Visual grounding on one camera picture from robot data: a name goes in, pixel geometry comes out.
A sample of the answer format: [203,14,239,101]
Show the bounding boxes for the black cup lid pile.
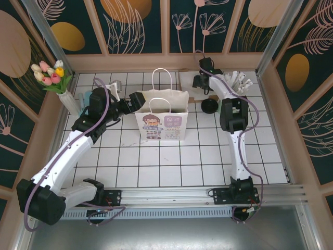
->
[201,97,219,115]

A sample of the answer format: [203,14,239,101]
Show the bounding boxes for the printed white paper bag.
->
[134,68,190,142]

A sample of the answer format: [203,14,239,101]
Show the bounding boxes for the white ribbed vase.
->
[57,90,80,115]

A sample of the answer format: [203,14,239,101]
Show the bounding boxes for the artificial tulip bouquet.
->
[30,59,74,95]

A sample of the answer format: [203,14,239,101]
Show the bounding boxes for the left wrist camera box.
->
[109,80,123,102]

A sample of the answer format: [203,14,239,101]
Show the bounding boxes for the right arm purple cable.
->
[194,49,263,224]

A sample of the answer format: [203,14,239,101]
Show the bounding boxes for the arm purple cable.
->
[23,77,127,232]
[194,49,263,224]

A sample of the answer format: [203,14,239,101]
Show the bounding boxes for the aluminium frame post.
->
[256,0,305,76]
[22,0,76,76]

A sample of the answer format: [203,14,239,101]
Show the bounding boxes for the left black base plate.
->
[75,189,123,208]

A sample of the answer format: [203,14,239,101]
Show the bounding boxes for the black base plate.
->
[213,186,261,206]
[75,189,123,208]

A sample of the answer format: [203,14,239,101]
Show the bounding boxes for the aluminium mounting rail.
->
[24,183,310,209]

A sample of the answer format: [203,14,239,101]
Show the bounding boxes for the slotted white cable duct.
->
[61,209,236,220]

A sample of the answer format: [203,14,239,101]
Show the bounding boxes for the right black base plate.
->
[213,186,261,206]

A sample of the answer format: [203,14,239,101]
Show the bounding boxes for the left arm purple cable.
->
[23,77,127,232]

